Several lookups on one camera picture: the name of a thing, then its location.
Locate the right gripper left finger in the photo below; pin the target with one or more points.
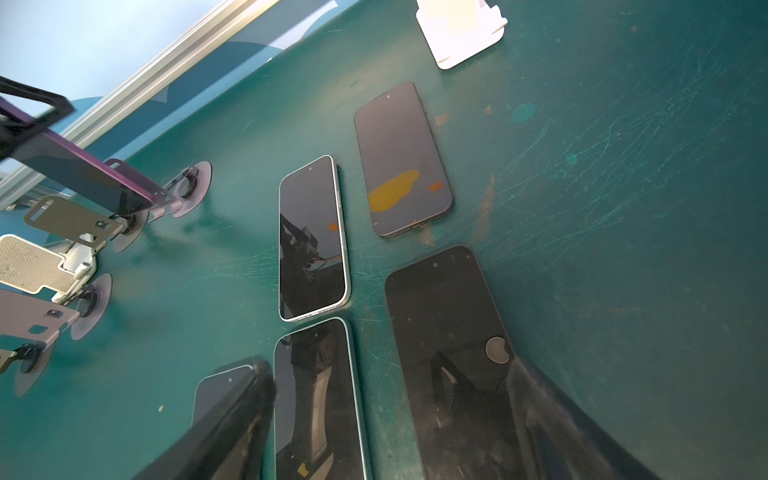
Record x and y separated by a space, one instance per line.
229 441

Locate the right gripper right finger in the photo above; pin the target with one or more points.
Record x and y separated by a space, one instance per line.
557 439

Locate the phone purple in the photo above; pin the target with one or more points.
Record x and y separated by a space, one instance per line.
60 160

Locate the phone dark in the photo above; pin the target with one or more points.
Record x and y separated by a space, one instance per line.
455 356
214 387
319 431

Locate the round stand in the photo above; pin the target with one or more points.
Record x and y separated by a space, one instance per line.
63 218
40 322
184 192
31 360

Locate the white stand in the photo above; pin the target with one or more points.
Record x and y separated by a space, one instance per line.
31 268
457 30

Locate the phone silver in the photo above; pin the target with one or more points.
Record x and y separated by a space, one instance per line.
314 273

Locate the phone white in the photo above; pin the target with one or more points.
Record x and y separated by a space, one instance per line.
405 179

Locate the back horizontal aluminium bar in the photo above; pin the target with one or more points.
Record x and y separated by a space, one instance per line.
134 69

